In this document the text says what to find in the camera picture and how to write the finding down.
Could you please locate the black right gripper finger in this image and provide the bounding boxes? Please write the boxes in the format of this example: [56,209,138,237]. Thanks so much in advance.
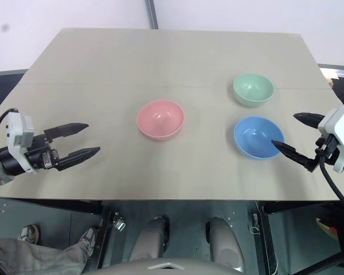
[292,112,326,128]
[270,139,318,173]

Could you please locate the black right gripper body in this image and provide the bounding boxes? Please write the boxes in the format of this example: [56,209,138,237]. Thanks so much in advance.
[315,133,341,167]

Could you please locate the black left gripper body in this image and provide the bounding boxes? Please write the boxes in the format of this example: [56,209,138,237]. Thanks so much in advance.
[25,133,60,171]

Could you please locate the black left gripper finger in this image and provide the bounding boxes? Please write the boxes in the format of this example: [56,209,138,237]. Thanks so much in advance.
[44,123,90,142]
[56,146,101,172]

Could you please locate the blue plastic bowl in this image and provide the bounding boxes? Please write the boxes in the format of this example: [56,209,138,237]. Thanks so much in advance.
[233,115,286,160]

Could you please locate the dark background furniture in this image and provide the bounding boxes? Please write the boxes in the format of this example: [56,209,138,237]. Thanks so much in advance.
[316,62,344,107]

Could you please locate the green plastic bowl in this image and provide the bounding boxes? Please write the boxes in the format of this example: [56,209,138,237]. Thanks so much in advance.
[232,73,276,108]

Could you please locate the silver metal clamp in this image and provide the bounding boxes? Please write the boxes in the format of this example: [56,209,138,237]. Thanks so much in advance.
[112,211,127,231]

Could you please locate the grey sneaker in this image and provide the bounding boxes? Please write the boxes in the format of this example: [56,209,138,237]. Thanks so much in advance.
[18,224,41,245]
[77,227,100,259]

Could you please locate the pink plastic bowl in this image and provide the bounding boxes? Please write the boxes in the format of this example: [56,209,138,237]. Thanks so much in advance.
[136,99,186,142]

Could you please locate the grey trousers of person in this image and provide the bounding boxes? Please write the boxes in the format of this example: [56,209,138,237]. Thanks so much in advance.
[0,237,88,275]

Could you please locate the grey left robot leg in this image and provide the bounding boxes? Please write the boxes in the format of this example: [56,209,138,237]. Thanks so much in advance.
[128,216,170,262]

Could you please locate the grey robot leg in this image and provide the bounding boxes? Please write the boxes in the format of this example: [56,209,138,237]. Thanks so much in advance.
[206,217,242,263]
[128,216,170,262]

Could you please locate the grey right robot leg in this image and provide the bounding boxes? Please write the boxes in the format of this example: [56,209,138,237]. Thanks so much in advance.
[206,217,242,263]

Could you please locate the grey robot torso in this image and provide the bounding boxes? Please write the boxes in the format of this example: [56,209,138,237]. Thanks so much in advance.
[101,257,249,275]

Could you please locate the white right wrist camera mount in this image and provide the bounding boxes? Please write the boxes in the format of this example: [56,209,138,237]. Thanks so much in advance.
[318,104,344,173]

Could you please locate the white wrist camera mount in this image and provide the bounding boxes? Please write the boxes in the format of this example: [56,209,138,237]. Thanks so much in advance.
[318,104,344,173]
[4,111,37,175]

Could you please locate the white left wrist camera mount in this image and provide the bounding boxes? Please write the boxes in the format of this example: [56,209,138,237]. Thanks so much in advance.
[4,111,37,175]

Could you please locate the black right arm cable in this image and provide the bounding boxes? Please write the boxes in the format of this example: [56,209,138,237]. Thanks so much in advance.
[315,137,344,221]

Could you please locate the black table frame leg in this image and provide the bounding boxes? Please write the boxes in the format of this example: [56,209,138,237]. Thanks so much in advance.
[253,200,280,275]
[90,200,113,272]

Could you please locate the grey vertical wall post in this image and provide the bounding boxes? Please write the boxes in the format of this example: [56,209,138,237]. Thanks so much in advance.
[144,0,159,30]

